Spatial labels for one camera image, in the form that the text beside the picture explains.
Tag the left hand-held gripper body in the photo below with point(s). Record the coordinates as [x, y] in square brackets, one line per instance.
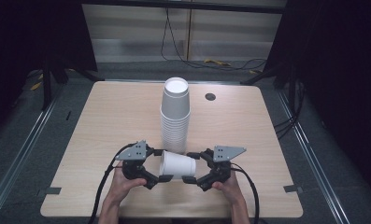
[133, 165]

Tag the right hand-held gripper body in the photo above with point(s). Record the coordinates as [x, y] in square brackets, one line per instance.
[221, 165]

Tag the single white paper cup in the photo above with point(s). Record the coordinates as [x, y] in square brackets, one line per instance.
[177, 165]

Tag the stack of white paper cups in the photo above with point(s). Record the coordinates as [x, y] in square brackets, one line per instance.
[175, 109]

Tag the person's left hand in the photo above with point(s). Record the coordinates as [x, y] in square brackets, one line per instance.
[124, 186]

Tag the person's right hand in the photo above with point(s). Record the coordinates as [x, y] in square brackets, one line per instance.
[228, 188]

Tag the round brown table grommet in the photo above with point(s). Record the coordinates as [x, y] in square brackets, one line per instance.
[210, 96]

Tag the grey tape strip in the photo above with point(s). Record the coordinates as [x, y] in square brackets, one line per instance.
[292, 188]
[50, 191]

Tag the yellow floor tape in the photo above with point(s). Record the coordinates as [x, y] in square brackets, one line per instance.
[36, 86]
[216, 62]

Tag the black metal stand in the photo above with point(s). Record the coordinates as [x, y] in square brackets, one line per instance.
[267, 74]
[46, 84]

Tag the black curtain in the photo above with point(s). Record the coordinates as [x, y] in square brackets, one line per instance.
[24, 37]
[339, 77]

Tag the metal floor rail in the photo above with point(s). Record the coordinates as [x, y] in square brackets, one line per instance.
[21, 152]
[314, 155]

